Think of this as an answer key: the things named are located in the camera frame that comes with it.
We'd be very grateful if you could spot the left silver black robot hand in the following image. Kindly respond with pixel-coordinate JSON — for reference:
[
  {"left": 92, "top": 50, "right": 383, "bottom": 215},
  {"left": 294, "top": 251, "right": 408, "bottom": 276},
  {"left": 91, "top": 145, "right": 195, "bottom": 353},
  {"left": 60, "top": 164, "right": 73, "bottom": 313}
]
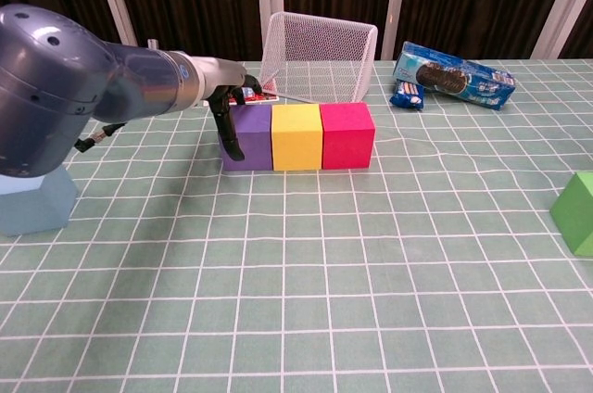
[{"left": 198, "top": 57, "right": 263, "bottom": 162}]

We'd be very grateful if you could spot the purple foam block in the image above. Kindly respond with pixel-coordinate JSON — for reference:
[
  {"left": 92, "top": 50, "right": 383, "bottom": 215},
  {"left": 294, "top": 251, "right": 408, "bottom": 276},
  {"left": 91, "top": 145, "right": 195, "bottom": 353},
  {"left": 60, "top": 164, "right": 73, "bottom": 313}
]
[{"left": 218, "top": 104, "right": 274, "bottom": 172}]

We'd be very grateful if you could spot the red foam block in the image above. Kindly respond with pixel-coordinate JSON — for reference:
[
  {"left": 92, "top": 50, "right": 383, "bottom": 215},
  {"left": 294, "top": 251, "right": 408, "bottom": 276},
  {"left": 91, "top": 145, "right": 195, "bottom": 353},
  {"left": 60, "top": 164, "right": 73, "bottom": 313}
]
[{"left": 319, "top": 102, "right": 376, "bottom": 171}]

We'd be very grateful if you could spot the green foam block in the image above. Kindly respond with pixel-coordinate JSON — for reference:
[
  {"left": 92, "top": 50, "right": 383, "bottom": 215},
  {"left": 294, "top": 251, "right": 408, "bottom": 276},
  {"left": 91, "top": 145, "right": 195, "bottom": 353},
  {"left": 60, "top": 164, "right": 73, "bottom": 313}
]
[{"left": 549, "top": 171, "right": 593, "bottom": 258}]

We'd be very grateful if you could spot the red white card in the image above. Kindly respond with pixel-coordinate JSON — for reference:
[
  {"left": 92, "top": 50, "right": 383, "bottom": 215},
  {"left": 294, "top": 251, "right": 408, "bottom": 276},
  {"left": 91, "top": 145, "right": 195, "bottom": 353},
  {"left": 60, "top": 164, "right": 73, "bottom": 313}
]
[{"left": 240, "top": 85, "right": 280, "bottom": 106}]

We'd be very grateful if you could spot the yellow foam block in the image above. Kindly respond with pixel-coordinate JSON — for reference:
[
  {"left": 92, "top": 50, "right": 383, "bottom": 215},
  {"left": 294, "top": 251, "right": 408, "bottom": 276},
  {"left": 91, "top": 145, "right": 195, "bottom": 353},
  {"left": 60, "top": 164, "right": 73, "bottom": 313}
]
[{"left": 270, "top": 103, "right": 323, "bottom": 172}]

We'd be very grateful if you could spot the small blue cookie packet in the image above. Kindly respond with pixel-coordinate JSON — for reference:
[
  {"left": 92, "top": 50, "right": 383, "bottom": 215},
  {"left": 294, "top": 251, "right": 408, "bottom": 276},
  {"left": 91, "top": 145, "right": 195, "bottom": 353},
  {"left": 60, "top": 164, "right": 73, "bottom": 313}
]
[{"left": 388, "top": 79, "right": 426, "bottom": 111}]

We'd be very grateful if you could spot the green checked tablecloth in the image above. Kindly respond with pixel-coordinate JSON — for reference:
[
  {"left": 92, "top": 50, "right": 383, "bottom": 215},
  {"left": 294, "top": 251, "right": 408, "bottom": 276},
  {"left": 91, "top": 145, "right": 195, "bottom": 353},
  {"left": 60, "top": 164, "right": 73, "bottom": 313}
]
[{"left": 0, "top": 58, "right": 593, "bottom": 393}]

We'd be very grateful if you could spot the light blue foam block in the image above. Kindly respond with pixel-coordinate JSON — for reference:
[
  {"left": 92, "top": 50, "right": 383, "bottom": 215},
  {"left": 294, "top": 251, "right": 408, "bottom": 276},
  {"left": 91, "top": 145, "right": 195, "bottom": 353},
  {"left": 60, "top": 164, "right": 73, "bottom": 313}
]
[{"left": 0, "top": 165, "right": 79, "bottom": 237}]

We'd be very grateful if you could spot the long blue cookie box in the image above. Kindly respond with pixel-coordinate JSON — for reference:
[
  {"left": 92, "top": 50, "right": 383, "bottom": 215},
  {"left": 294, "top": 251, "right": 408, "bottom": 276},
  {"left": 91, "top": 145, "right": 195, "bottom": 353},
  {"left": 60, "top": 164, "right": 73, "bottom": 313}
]
[{"left": 393, "top": 41, "right": 517, "bottom": 111}]

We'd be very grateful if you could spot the white wire mesh basket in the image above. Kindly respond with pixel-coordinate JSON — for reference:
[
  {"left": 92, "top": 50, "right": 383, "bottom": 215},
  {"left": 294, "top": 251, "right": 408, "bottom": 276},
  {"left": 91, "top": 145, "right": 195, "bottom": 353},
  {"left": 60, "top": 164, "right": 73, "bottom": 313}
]
[{"left": 258, "top": 11, "right": 379, "bottom": 113}]

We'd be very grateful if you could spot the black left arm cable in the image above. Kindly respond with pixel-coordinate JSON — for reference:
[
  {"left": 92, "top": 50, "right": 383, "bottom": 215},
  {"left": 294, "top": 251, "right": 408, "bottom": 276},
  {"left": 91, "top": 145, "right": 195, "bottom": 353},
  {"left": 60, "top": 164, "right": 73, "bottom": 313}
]
[{"left": 73, "top": 121, "right": 127, "bottom": 154}]

